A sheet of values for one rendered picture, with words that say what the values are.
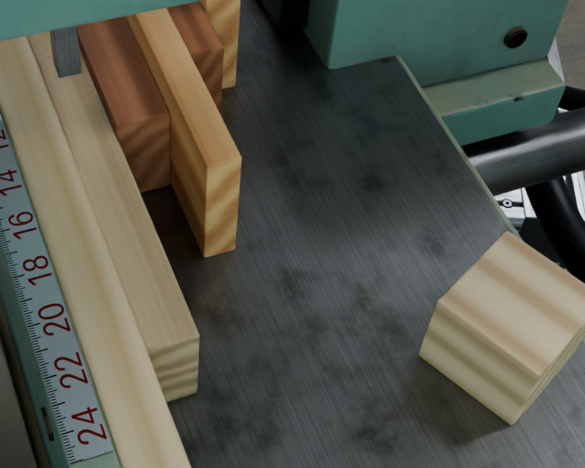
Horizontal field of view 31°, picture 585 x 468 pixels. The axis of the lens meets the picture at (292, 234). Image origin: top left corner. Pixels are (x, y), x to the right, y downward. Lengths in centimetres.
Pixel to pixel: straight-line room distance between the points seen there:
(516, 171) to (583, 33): 144
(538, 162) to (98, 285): 31
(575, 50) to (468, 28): 146
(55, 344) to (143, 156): 12
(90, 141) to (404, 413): 16
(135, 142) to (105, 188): 3
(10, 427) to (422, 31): 26
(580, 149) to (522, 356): 26
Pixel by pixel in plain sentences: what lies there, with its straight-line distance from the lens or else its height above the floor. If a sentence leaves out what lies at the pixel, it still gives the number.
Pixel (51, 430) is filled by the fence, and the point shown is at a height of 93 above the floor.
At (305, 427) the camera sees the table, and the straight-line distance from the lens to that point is 39.
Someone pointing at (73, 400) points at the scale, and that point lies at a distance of 33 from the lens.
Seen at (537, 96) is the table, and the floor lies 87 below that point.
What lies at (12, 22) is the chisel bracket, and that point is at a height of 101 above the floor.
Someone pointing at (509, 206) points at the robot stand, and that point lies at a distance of 137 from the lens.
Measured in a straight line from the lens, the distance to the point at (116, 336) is 35.
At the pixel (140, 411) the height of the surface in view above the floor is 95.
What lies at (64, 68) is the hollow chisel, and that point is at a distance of 42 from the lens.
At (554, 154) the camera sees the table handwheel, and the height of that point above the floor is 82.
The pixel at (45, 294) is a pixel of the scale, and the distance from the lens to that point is 35.
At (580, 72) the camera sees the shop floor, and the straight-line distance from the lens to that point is 194.
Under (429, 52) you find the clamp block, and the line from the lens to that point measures 53.
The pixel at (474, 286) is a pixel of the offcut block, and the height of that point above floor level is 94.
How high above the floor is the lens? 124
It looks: 52 degrees down
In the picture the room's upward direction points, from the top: 8 degrees clockwise
